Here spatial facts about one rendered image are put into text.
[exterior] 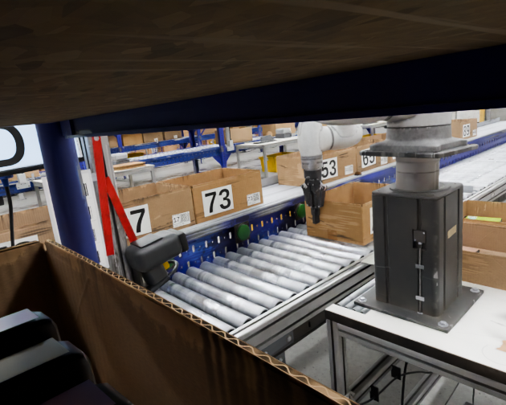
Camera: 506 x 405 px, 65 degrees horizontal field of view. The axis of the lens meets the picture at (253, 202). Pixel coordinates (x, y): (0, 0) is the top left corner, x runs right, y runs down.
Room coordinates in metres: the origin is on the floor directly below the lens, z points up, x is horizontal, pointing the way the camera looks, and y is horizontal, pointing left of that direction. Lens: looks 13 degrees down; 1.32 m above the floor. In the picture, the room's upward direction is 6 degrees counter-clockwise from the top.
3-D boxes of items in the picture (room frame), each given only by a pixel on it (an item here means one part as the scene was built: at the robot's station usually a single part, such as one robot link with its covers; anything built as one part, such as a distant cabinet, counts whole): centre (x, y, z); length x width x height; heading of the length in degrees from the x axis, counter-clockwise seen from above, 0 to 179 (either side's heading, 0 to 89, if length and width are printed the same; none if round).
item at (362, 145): (2.61, -0.70, 0.96); 0.39 x 0.29 x 0.17; 131
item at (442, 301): (1.03, -0.44, 0.91); 0.26 x 0.26 x 0.33; 42
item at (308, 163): (1.65, -0.26, 1.09); 0.09 x 0.09 x 0.06
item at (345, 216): (1.74, -0.47, 0.83); 0.39 x 0.29 x 0.17; 132
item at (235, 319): (1.21, 0.21, 0.72); 0.52 x 0.05 x 0.05; 41
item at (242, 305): (1.25, 0.16, 0.72); 0.52 x 0.05 x 0.05; 41
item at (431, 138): (1.04, -0.46, 1.21); 0.22 x 0.18 x 0.06; 128
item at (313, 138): (1.65, -0.28, 1.19); 0.13 x 0.11 x 0.16; 110
